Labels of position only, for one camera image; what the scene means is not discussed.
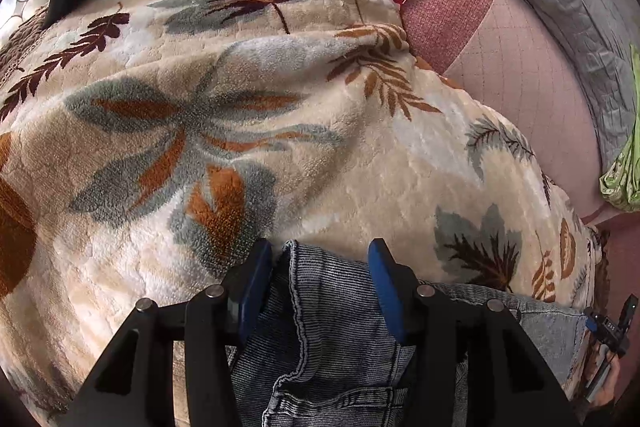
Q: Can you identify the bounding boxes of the blue-grey denim pants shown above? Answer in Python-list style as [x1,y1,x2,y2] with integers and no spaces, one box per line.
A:
[227,239,588,427]

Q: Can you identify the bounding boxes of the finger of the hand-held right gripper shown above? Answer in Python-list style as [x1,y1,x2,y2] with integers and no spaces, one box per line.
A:
[584,299,631,350]

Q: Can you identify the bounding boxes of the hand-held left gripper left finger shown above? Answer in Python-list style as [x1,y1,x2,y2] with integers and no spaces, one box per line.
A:
[60,238,274,427]

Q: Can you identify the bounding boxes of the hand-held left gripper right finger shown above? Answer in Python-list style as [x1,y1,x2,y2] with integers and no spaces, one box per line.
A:
[367,238,581,427]

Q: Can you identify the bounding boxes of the person's right hand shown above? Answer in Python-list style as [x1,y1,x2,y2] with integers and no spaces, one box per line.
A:
[590,354,623,410]

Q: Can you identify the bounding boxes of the green patterned cloth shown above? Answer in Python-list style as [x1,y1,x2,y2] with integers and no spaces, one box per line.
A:
[600,52,640,212]

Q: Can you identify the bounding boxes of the cream leaf-print fleece blanket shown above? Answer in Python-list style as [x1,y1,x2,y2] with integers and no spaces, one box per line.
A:
[0,0,608,413]

